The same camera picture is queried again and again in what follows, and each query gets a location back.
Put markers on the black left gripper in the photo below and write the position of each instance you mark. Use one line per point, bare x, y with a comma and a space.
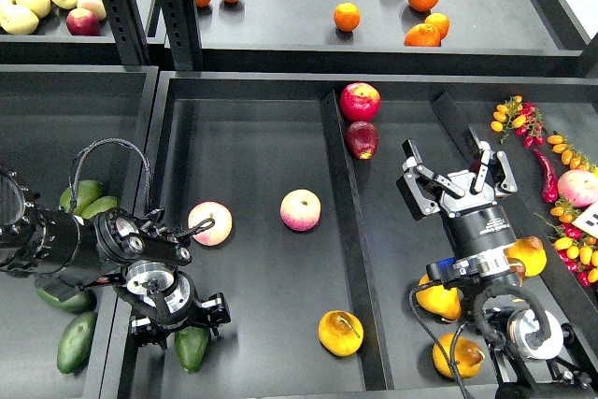
169, 301

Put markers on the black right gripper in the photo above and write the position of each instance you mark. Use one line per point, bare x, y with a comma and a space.
472, 219

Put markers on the dark green avocado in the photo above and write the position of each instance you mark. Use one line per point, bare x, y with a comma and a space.
190, 344

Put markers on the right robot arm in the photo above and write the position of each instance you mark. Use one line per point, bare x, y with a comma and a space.
533, 355

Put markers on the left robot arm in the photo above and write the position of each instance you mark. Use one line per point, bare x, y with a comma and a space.
140, 258

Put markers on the yellow pear with brown top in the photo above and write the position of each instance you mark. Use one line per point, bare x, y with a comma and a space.
530, 251

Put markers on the green avocado lower left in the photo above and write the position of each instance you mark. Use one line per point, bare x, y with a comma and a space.
76, 342

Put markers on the yellow pear under gripper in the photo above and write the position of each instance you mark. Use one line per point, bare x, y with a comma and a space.
440, 301

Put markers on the green avocado beside upper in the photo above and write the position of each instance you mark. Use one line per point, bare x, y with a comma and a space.
100, 205

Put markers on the cherry tomato bunch upper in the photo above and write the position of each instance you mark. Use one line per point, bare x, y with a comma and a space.
519, 118

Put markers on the cherry tomato bunch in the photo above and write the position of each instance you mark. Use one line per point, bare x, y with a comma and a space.
577, 249
519, 118

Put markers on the red chili pepper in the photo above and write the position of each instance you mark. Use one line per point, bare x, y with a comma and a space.
549, 192

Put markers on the dark red apple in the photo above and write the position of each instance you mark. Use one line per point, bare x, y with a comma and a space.
362, 139

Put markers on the pink apple left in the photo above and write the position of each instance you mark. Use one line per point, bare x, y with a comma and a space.
219, 231

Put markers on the pink apple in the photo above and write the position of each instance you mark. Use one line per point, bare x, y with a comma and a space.
219, 231
300, 210

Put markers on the pink peach right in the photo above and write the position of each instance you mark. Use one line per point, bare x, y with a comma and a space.
578, 187

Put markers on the bright red apple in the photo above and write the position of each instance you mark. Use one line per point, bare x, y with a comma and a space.
359, 101

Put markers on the white label card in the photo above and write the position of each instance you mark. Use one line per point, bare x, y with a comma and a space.
587, 221

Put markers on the cherry tomato bunch lower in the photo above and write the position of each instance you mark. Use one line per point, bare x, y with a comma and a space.
577, 249

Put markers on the orange front right shelf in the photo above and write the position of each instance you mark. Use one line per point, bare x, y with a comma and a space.
423, 35

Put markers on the black middle tray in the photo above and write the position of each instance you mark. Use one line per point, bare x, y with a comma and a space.
247, 142

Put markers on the black tray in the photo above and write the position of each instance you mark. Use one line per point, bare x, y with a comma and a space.
49, 113
247, 142

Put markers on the orange behind front orange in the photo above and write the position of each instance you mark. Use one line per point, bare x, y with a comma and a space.
440, 22

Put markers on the pink apple centre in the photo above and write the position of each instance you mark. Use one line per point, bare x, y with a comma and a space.
300, 210

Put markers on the orange on shelf centre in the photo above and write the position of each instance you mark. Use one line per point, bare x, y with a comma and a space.
346, 17

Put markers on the black left tray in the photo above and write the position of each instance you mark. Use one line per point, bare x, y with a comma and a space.
49, 113

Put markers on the red apple on shelf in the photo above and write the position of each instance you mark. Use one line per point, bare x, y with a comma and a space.
83, 22

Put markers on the pale yellow apple front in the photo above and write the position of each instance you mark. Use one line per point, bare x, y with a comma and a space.
18, 20

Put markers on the black shelf post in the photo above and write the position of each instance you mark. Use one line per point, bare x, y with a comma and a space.
127, 30

